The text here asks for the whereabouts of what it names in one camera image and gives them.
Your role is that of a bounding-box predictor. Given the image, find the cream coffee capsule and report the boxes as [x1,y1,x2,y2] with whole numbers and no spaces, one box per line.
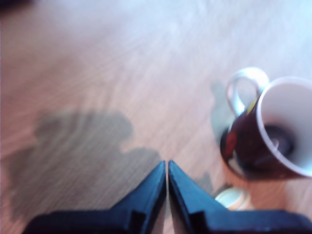
[215,187,251,211]

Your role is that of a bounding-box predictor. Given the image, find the planet print coffee mug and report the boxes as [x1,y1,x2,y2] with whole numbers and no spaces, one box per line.
[219,67,312,181]

